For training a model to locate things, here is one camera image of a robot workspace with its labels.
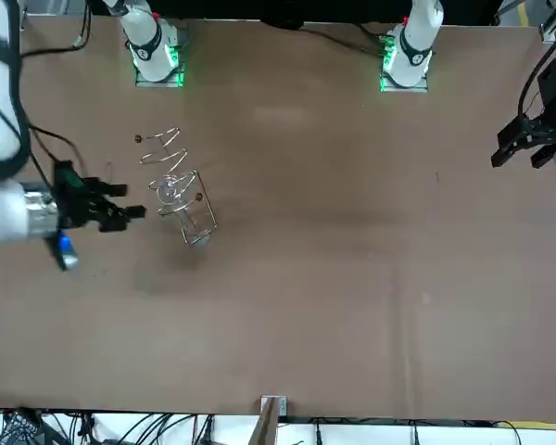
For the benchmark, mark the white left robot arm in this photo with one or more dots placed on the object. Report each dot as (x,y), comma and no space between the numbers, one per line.
(414,41)

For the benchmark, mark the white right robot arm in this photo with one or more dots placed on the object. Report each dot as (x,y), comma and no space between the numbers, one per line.
(0,116)

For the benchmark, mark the clear glass goblet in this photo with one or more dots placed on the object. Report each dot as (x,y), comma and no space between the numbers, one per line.
(169,190)

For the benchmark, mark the aluminium frame post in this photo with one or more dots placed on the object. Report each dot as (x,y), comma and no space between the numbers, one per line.
(269,426)

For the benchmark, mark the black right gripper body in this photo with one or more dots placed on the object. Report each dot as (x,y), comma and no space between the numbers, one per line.
(74,204)

